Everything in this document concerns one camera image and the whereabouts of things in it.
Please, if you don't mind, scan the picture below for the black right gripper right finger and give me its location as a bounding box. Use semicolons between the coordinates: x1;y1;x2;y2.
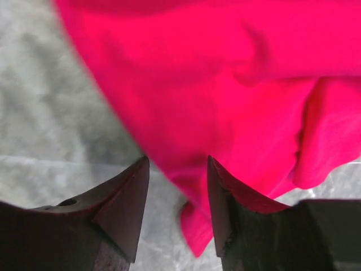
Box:
207;157;360;270

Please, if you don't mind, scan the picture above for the red t shirt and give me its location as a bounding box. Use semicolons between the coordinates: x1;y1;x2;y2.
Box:
55;1;360;256

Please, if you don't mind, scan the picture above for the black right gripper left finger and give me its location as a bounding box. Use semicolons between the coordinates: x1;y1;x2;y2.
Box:
1;157;149;270

